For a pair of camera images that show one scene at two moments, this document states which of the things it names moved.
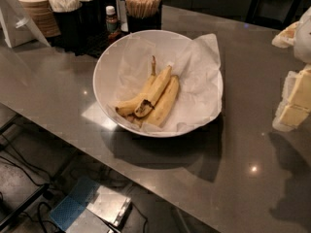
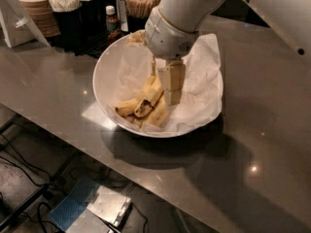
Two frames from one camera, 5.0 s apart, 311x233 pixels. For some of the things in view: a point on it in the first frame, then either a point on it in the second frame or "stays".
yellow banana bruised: (158, 84) stays
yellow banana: (156, 117) stays
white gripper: (303, 39) to (166, 38)
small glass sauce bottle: (112, 19) stays
